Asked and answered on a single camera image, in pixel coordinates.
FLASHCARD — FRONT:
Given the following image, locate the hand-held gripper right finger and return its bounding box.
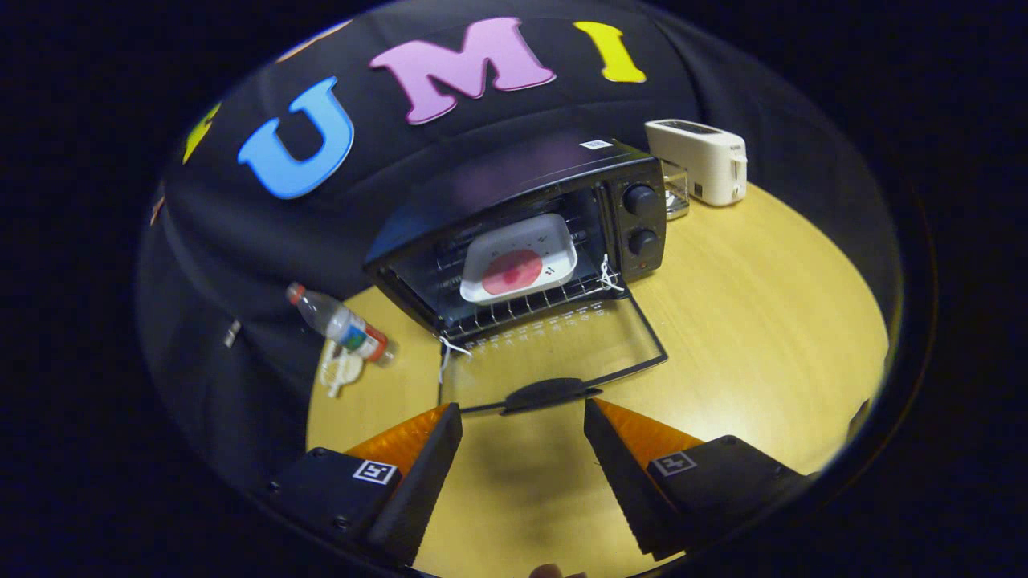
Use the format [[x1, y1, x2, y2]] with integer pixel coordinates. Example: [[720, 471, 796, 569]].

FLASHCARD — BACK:
[[584, 397, 808, 561]]

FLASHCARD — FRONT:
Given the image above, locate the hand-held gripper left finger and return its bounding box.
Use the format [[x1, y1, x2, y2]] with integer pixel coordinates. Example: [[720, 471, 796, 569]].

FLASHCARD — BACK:
[[269, 403, 464, 567]]

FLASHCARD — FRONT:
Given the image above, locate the pink round meat slice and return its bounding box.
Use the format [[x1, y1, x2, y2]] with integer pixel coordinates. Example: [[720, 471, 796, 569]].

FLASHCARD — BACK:
[[482, 249, 543, 295]]

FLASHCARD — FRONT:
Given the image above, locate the white square plate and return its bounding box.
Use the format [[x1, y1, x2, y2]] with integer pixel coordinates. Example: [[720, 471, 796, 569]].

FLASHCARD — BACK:
[[459, 214, 579, 306]]

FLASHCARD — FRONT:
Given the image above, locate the black toaster oven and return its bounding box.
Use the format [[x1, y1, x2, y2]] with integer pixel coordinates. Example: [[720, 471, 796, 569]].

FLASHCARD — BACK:
[[363, 138, 670, 417]]

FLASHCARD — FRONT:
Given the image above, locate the white pop-up toaster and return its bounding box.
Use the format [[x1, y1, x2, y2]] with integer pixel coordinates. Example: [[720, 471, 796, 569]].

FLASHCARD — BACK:
[[645, 119, 748, 207]]

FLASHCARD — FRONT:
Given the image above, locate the small white dish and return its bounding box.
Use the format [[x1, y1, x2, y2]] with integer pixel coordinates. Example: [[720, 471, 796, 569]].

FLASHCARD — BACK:
[[319, 341, 366, 398]]

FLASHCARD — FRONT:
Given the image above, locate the clear plastic bottle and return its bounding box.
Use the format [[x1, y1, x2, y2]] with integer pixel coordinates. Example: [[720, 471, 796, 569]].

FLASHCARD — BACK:
[[287, 282, 396, 366]]

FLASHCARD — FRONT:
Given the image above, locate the wire mesh basket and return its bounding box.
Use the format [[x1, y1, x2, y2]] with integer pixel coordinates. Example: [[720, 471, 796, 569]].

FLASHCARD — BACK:
[[663, 159, 691, 221]]

